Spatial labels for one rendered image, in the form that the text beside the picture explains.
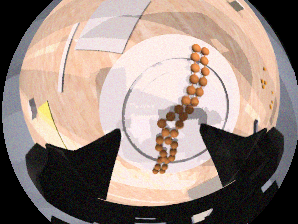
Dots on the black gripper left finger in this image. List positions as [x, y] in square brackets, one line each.
[94, 163]

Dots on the yellow flat square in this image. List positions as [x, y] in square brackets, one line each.
[50, 126]

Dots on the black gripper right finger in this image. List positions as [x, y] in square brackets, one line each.
[228, 151]

